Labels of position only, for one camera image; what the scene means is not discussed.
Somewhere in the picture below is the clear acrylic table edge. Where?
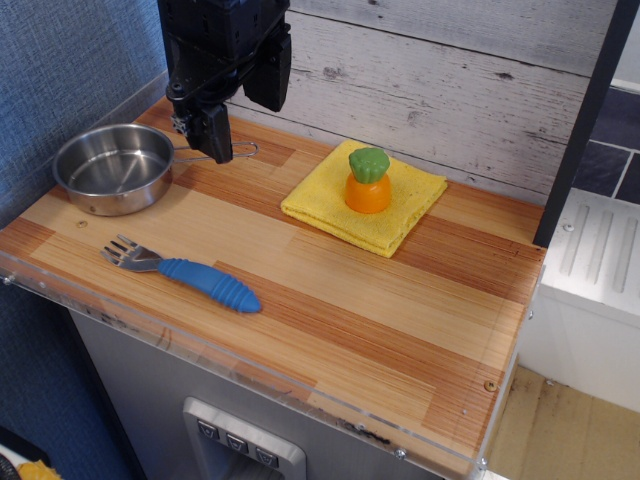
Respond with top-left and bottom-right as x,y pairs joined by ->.
1,243 -> 544,479

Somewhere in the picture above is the small stainless steel pot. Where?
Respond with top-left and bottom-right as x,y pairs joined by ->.
52,123 -> 261,218

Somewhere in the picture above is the blue handled metal fork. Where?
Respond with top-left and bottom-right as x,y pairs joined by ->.
101,234 -> 262,313

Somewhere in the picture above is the orange green toy carrot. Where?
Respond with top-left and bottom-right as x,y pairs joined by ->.
345,147 -> 391,214

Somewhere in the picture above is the grey dispenser button panel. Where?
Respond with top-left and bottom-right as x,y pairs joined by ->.
183,397 -> 307,479

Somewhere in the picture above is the black vertical post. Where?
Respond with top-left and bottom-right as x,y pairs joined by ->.
533,0 -> 639,248

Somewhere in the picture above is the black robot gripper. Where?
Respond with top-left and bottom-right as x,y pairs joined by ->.
157,1 -> 292,164

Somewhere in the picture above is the silver toy fridge cabinet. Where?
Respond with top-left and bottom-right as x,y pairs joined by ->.
71,313 -> 434,479

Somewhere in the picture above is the folded yellow cloth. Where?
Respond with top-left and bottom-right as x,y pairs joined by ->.
281,140 -> 447,258

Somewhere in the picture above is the yellow object bottom left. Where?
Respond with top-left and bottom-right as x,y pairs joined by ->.
17,461 -> 62,480

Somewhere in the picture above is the white ribbed side unit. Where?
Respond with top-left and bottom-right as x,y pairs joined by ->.
519,189 -> 639,411

